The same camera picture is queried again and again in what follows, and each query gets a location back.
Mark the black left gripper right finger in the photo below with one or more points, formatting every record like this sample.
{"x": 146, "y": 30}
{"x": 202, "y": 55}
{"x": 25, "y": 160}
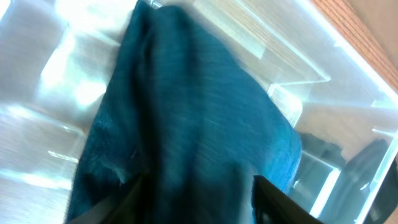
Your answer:
{"x": 271, "y": 206}

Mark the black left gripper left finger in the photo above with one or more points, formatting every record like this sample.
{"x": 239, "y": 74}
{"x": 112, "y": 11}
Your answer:
{"x": 121, "y": 207}

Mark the blue denim jeans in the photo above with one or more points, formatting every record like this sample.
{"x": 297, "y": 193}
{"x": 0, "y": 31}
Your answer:
{"x": 180, "y": 108}

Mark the clear plastic storage bin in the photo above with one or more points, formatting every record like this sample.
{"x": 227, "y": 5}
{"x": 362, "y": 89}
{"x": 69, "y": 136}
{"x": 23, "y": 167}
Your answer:
{"x": 57, "y": 58}

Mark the large folded black garment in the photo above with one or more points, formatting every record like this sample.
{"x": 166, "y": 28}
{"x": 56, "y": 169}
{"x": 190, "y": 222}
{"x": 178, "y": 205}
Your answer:
{"x": 369, "y": 190}

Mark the small folded black garment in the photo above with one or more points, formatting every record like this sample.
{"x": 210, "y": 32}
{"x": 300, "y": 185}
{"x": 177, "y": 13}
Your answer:
{"x": 326, "y": 151}

